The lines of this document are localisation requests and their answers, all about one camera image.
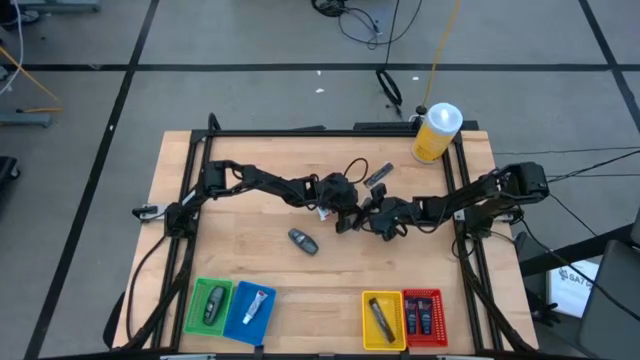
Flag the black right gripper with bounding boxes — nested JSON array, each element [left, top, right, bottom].
[[359, 197, 419, 242]]

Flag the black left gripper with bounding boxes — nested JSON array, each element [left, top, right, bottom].
[[314, 172, 366, 235]]

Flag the black and silver sachet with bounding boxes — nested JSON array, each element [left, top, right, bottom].
[[362, 161, 395, 190]]

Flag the grey oval device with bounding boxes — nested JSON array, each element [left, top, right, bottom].
[[287, 227, 320, 257]]

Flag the black roll-on deodorant bottle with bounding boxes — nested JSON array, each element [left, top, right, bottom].
[[202, 284, 227, 326]]

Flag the black bar behind table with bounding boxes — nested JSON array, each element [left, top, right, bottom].
[[352, 120, 479, 132]]

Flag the yellow wipes canister white lid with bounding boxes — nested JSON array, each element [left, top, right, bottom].
[[411, 102, 464, 165]]

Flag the long black tube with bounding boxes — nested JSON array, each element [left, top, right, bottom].
[[368, 297, 397, 345]]

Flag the small black tube red label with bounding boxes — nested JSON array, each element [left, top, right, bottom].
[[417, 298, 434, 336], [405, 298, 420, 335]]

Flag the yellow plastic basket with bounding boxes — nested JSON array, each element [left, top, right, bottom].
[[361, 290, 408, 352]]

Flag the red plastic basket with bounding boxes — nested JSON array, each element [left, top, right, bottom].
[[402, 288, 449, 349]]

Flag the white tube with red print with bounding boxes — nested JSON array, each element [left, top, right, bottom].
[[241, 289, 269, 325]]

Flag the blue plastic basket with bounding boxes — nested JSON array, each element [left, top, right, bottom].
[[222, 280, 278, 347]]

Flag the green plastic basket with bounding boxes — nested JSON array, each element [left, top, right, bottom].
[[182, 276, 235, 337]]

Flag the black metal beam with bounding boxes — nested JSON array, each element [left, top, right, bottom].
[[519, 223, 636, 277]]

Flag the white printed sign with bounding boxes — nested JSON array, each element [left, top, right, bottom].
[[545, 259, 601, 320]]

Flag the black chair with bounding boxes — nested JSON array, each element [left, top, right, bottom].
[[577, 239, 640, 360]]

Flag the flat grey stand base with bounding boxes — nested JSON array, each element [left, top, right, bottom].
[[0, 112, 54, 129]]

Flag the black wheeled object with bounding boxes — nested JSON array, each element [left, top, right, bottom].
[[0, 155, 21, 194]]

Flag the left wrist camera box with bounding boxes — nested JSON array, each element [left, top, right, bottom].
[[333, 173, 357, 195]]

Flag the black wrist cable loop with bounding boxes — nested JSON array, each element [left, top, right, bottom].
[[343, 157, 370, 185]]

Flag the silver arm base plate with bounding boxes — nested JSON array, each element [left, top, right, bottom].
[[132, 203, 171, 222], [452, 208, 521, 224]]

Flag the black aluminium table frame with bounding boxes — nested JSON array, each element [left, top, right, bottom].
[[119, 112, 539, 360]]

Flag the black cable with loop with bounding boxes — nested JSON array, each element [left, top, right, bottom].
[[375, 0, 404, 108]]

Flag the yellow floor cable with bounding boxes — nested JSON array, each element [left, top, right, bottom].
[[422, 0, 462, 109]]

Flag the black tangled cable bundle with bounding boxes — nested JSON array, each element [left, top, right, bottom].
[[310, 0, 424, 51]]

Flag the thin black floor cable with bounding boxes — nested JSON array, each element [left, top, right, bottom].
[[493, 146, 640, 156]]

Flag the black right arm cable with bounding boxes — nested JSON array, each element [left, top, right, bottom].
[[519, 219, 640, 322]]

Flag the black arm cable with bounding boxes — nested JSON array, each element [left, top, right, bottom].
[[519, 219, 640, 322], [124, 234, 169, 346]]

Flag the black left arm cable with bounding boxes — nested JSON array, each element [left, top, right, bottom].
[[124, 234, 169, 346]]

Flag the yellow cable on grey base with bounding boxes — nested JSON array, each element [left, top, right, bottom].
[[0, 45, 65, 114]]

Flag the white floor cable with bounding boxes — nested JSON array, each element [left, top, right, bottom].
[[0, 0, 25, 97]]

